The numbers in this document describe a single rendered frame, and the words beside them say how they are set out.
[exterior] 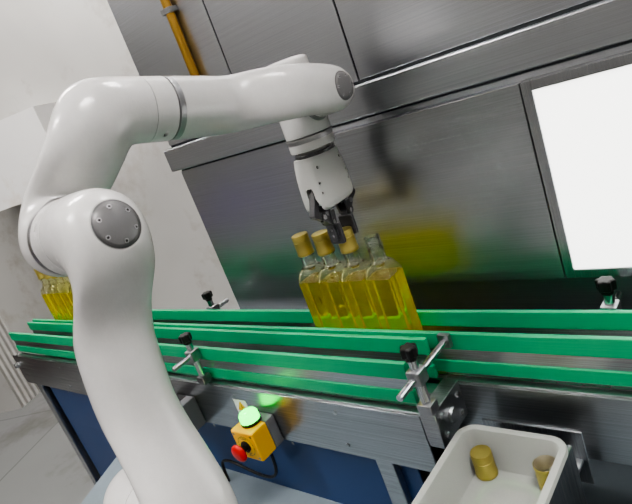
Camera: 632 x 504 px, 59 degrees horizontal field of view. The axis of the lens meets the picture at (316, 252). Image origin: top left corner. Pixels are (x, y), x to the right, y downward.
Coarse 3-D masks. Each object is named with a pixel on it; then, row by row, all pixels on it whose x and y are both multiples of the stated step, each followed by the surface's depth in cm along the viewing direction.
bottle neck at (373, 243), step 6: (372, 234) 102; (378, 234) 101; (366, 240) 100; (372, 240) 100; (378, 240) 100; (366, 246) 101; (372, 246) 100; (378, 246) 100; (372, 252) 101; (378, 252) 101; (384, 252) 102; (372, 258) 101; (378, 258) 101; (384, 258) 101
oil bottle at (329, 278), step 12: (336, 264) 109; (324, 276) 109; (336, 276) 107; (324, 288) 110; (336, 288) 108; (336, 300) 110; (336, 312) 111; (348, 312) 109; (336, 324) 113; (348, 324) 111
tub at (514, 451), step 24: (456, 432) 90; (480, 432) 89; (504, 432) 86; (528, 432) 85; (456, 456) 88; (504, 456) 88; (528, 456) 85; (552, 456) 82; (432, 480) 82; (456, 480) 87; (480, 480) 89; (504, 480) 87; (528, 480) 85; (552, 480) 75
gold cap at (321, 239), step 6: (312, 234) 108; (318, 234) 107; (324, 234) 107; (318, 240) 107; (324, 240) 107; (330, 240) 108; (318, 246) 108; (324, 246) 107; (330, 246) 108; (318, 252) 108; (324, 252) 108; (330, 252) 108
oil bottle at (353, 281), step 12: (360, 264) 105; (348, 276) 105; (360, 276) 104; (348, 288) 106; (360, 288) 104; (348, 300) 108; (360, 300) 106; (360, 312) 107; (372, 312) 106; (360, 324) 109; (372, 324) 107
